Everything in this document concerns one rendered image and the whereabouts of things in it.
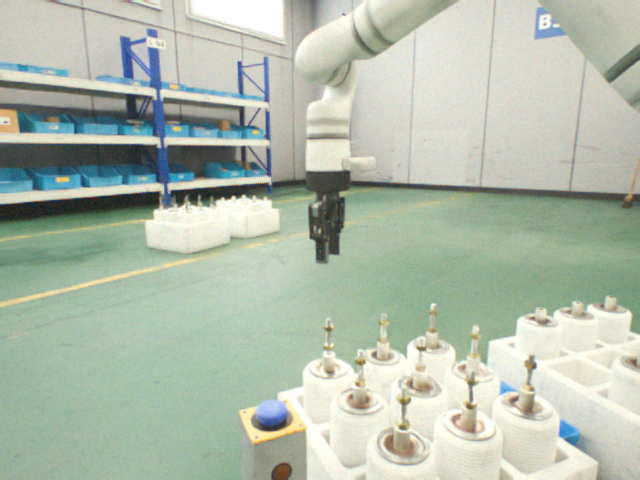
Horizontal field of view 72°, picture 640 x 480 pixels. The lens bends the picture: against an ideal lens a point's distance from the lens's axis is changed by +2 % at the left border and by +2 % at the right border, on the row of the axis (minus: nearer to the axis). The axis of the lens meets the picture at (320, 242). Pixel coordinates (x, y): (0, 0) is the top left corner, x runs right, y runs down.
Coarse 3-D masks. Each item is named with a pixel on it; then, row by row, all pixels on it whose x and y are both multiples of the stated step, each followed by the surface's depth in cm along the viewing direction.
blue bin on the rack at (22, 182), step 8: (0, 168) 430; (8, 168) 436; (16, 168) 429; (0, 176) 431; (8, 176) 436; (16, 176) 432; (24, 176) 421; (0, 184) 392; (8, 184) 396; (16, 184) 401; (24, 184) 407; (0, 192) 393; (8, 192) 398; (16, 192) 404; (24, 192) 408
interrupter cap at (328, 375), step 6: (318, 360) 84; (336, 360) 84; (342, 360) 84; (312, 366) 82; (318, 366) 82; (336, 366) 82; (342, 366) 82; (348, 366) 81; (312, 372) 79; (318, 372) 79; (324, 372) 80; (330, 372) 80; (336, 372) 80; (342, 372) 80; (324, 378) 78; (330, 378) 78; (336, 378) 78
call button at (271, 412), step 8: (272, 400) 57; (256, 408) 56; (264, 408) 55; (272, 408) 55; (280, 408) 55; (256, 416) 55; (264, 416) 54; (272, 416) 54; (280, 416) 54; (264, 424) 55; (272, 424) 54
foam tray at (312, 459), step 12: (288, 396) 85; (300, 396) 86; (300, 408) 81; (312, 432) 74; (324, 432) 75; (312, 444) 71; (324, 444) 71; (432, 444) 71; (564, 444) 72; (312, 456) 71; (324, 456) 69; (564, 456) 70; (576, 456) 69; (312, 468) 72; (324, 468) 67; (336, 468) 66; (360, 468) 66; (504, 468) 66; (552, 468) 66; (564, 468) 66; (576, 468) 66; (588, 468) 67
